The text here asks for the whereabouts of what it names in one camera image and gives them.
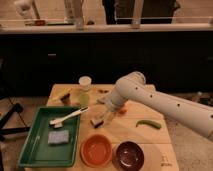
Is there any white dish brush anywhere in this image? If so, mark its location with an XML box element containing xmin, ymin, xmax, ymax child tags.
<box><xmin>49</xmin><ymin>107</ymin><xmax>88</xmax><ymax>128</ymax></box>

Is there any orange tomato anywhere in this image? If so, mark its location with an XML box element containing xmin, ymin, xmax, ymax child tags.
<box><xmin>118</xmin><ymin>107</ymin><xmax>127</xmax><ymax>115</ymax></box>

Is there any dark purple bowl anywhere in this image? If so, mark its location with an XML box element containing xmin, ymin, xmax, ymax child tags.
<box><xmin>115</xmin><ymin>141</ymin><xmax>144</xmax><ymax>171</ymax></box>

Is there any green plastic tray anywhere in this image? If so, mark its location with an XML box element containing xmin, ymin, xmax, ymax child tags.
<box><xmin>18</xmin><ymin>107</ymin><xmax>80</xmax><ymax>168</ymax></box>

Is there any blue sponge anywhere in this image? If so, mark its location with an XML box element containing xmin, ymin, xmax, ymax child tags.
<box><xmin>48</xmin><ymin>130</ymin><xmax>69</xmax><ymax>145</ymax></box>

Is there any black chair base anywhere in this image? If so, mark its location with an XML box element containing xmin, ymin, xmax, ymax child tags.
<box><xmin>0</xmin><ymin>103</ymin><xmax>30</xmax><ymax>141</ymax></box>

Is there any green pepper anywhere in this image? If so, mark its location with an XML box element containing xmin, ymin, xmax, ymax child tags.
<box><xmin>135</xmin><ymin>120</ymin><xmax>162</xmax><ymax>129</ymax></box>

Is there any white paper cup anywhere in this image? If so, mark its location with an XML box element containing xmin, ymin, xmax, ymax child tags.
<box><xmin>79</xmin><ymin>76</ymin><xmax>92</xmax><ymax>91</ymax></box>

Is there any orange bowl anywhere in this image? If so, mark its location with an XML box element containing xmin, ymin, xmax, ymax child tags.
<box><xmin>80</xmin><ymin>134</ymin><xmax>112</xmax><ymax>168</ymax></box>

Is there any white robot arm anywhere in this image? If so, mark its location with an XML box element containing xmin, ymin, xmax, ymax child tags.
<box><xmin>105</xmin><ymin>71</ymin><xmax>213</xmax><ymax>142</ymax></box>

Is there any light blue cloth piece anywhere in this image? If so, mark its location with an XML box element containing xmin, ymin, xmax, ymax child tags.
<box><xmin>96</xmin><ymin>96</ymin><xmax>107</xmax><ymax>104</ymax></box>

